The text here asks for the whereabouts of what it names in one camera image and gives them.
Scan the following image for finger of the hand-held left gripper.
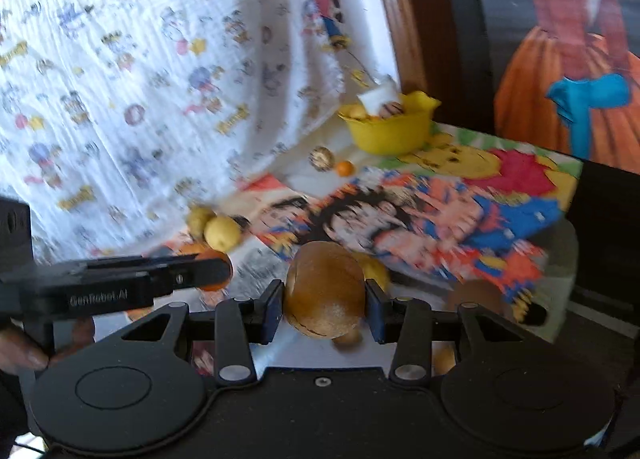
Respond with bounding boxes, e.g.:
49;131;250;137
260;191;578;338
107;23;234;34
75;255;211;274
150;260;234;291

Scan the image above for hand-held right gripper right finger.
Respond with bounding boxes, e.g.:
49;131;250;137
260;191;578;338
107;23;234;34
364;279;526;385

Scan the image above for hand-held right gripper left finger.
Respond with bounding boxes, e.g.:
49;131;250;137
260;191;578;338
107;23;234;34
120;280;285;386

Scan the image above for yellow pear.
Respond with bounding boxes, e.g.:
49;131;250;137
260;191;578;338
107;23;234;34
205;215;242;250

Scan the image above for small yellow-green fruit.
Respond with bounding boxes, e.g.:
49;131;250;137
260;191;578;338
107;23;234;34
187;205;217;242

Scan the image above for purple striped pepino melon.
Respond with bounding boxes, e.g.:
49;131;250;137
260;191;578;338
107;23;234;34
308;147;336;172

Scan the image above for person's left hand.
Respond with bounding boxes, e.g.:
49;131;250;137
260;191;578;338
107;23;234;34
0;316;96;375

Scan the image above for orange blue comic poster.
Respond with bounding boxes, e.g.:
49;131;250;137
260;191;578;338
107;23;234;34
125;173;301;325

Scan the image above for colourful cartoon poster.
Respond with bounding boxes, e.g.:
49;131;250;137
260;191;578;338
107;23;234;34
250;123;585;345

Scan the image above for white cartoon printed blanket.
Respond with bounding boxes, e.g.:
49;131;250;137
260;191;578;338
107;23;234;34
0;0;351;260

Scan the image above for yellow plastic bowl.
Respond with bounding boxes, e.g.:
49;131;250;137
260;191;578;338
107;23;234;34
338;90;442;156

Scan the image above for white cup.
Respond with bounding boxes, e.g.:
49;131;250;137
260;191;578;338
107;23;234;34
356;77;403;114

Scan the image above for dark door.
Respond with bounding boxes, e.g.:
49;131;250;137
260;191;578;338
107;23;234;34
430;0;640;340

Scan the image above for wooden door frame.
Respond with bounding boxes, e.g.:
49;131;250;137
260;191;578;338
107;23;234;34
365;0;431;94

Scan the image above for wall poster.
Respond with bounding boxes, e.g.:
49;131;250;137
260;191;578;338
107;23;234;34
492;0;640;162

